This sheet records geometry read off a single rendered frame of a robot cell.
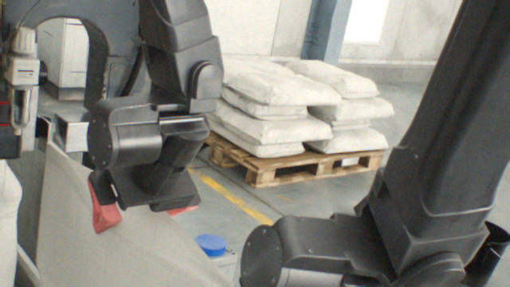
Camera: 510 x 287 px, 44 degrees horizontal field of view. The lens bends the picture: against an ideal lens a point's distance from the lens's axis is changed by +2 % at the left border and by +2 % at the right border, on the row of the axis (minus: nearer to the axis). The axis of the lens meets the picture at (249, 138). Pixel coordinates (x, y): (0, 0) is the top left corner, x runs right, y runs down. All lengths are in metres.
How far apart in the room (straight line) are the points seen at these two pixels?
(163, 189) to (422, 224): 0.38
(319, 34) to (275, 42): 0.54
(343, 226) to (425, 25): 8.02
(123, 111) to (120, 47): 0.41
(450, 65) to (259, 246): 0.20
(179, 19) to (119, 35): 0.41
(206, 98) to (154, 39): 0.08
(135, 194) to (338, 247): 0.33
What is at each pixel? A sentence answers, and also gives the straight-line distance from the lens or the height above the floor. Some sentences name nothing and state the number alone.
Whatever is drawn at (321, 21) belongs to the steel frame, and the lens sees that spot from 6.91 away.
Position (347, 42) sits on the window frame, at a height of 0.47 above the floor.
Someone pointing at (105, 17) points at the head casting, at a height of 1.24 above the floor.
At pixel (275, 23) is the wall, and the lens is 6.62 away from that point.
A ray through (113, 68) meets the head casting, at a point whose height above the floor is 1.16.
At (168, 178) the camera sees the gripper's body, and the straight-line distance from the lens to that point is 0.72.
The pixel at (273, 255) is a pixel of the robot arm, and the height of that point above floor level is 1.18.
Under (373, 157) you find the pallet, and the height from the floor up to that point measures 0.10.
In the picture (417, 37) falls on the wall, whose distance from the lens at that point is 8.42.
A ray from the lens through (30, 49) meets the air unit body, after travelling 0.93.
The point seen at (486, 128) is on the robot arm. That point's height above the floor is 1.32.
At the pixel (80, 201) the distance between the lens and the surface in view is 0.87.
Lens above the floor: 1.39
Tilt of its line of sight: 17 degrees down
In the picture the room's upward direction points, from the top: 11 degrees clockwise
